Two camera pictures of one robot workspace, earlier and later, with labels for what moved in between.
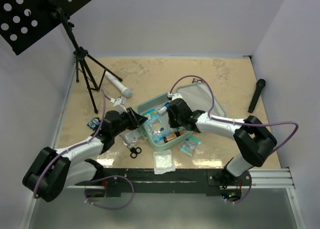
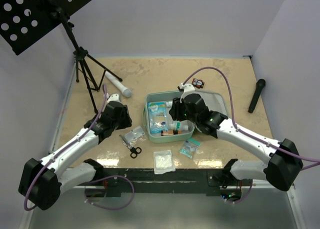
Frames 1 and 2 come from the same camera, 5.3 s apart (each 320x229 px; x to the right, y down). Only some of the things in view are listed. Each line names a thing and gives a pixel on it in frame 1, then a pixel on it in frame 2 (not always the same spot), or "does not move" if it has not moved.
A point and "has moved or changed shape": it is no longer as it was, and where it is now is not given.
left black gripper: (136, 120) to (127, 120)
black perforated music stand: (27, 15) does not move
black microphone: (260, 84) does not move
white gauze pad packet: (163, 162) does not move
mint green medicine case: (156, 129) has moved or changed shape
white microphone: (126, 92) does not move
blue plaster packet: (154, 125) has moved or changed shape
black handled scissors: (134, 152) does not move
